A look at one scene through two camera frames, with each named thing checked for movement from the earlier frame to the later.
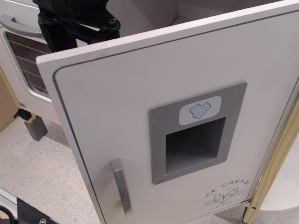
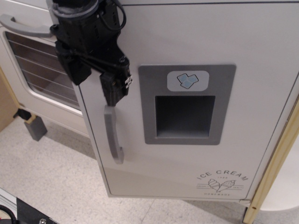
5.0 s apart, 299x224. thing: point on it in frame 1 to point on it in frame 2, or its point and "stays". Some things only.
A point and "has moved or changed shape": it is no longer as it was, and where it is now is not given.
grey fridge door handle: [117, 166] to [116, 150]
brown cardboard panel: [9, 103] stays
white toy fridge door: [179, 122] has moved or changed shape
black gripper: [91, 13] to [87, 39]
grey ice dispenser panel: [194, 133] to [185, 104]
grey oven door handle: [6, 20] stays
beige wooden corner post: [271, 173] stays
